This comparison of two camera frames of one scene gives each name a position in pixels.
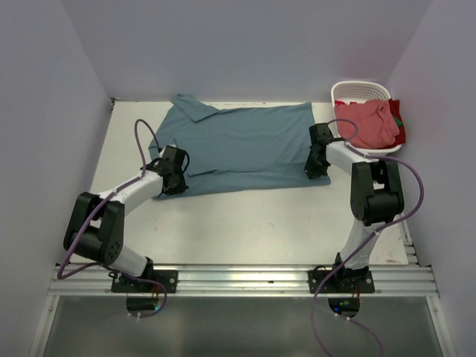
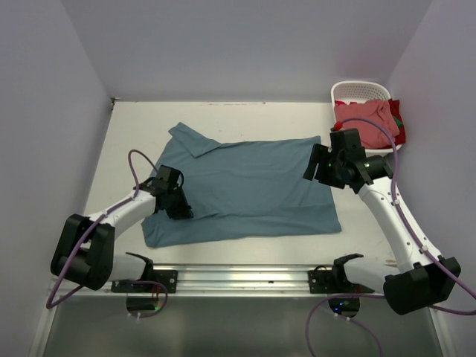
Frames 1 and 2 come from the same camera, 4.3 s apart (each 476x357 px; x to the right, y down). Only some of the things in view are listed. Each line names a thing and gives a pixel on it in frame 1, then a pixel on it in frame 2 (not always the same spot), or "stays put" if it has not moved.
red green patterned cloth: [396, 108] stays put
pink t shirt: [376, 127] stays put
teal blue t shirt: [256, 147] → [239, 190]
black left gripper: [180, 187] → [184, 210]
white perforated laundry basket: [357, 92] stays put
